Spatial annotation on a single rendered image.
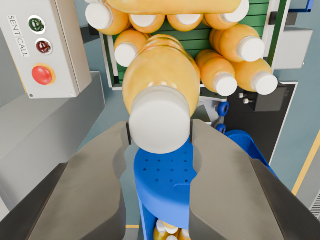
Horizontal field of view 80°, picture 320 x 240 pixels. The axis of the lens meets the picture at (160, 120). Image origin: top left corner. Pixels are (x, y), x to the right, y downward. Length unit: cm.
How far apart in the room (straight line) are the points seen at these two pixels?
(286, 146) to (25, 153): 197
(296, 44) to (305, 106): 130
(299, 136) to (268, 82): 172
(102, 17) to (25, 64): 18
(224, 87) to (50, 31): 32
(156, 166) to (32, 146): 56
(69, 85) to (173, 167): 28
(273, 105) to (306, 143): 164
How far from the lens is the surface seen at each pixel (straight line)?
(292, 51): 71
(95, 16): 37
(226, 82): 39
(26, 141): 86
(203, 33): 57
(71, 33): 45
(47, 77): 43
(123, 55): 36
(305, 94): 192
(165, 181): 42
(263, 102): 56
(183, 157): 48
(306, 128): 210
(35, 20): 41
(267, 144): 182
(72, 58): 44
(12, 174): 83
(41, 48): 41
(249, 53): 38
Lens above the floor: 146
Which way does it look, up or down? 61 degrees down
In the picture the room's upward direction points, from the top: 176 degrees counter-clockwise
